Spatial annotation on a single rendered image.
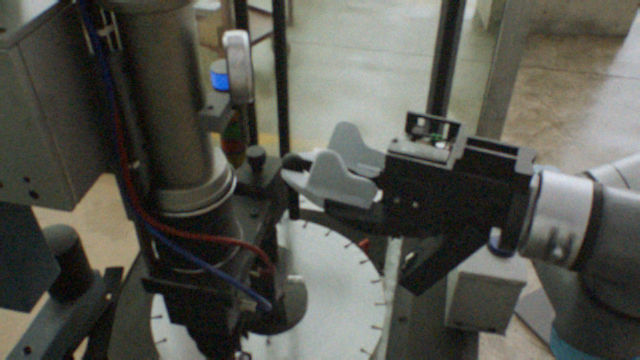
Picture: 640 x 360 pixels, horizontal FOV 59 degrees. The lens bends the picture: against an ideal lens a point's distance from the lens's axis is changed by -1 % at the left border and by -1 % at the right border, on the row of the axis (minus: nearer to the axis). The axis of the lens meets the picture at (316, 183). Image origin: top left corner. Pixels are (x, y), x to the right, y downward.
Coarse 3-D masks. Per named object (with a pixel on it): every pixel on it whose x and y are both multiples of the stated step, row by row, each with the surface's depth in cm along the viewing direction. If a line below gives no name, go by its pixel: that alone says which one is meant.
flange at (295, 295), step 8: (288, 288) 81; (296, 288) 81; (304, 288) 81; (248, 296) 80; (280, 296) 78; (288, 296) 80; (296, 296) 80; (304, 296) 80; (288, 304) 79; (296, 304) 79; (304, 304) 79; (288, 312) 78; (296, 312) 78; (288, 320) 77; (296, 320) 78; (272, 328) 76; (280, 328) 77
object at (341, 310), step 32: (288, 224) 92; (288, 256) 87; (320, 256) 87; (352, 256) 87; (320, 288) 82; (352, 288) 82; (160, 320) 78; (320, 320) 78; (352, 320) 78; (384, 320) 78; (160, 352) 74; (192, 352) 74; (256, 352) 74; (288, 352) 74; (320, 352) 74; (352, 352) 74
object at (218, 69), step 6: (222, 60) 91; (216, 66) 89; (222, 66) 89; (210, 72) 89; (216, 72) 88; (222, 72) 88; (216, 78) 89; (222, 78) 88; (216, 84) 90; (222, 84) 89
